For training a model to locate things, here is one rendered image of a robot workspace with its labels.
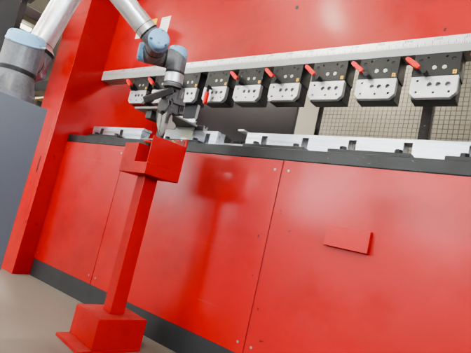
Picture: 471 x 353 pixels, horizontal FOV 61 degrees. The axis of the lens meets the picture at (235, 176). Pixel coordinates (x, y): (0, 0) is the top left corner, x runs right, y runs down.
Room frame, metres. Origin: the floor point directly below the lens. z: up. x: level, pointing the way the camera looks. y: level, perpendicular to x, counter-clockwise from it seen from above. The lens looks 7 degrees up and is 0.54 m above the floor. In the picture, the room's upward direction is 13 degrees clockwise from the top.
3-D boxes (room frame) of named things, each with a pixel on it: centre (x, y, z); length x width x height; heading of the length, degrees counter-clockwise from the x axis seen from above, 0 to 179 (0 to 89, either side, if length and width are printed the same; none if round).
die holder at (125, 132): (2.42, 0.74, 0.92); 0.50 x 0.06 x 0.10; 52
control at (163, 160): (1.63, 0.34, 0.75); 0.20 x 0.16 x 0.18; 43
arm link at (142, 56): (1.52, 0.42, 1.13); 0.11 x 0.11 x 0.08; 19
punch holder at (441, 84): (1.35, -0.61, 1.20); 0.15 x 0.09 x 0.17; 52
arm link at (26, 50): (1.28, 0.77, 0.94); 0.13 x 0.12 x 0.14; 19
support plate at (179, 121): (1.96, 0.40, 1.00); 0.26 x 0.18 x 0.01; 142
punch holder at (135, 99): (2.34, 0.64, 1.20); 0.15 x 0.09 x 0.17; 52
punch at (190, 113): (2.08, 0.31, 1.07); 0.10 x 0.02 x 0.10; 52
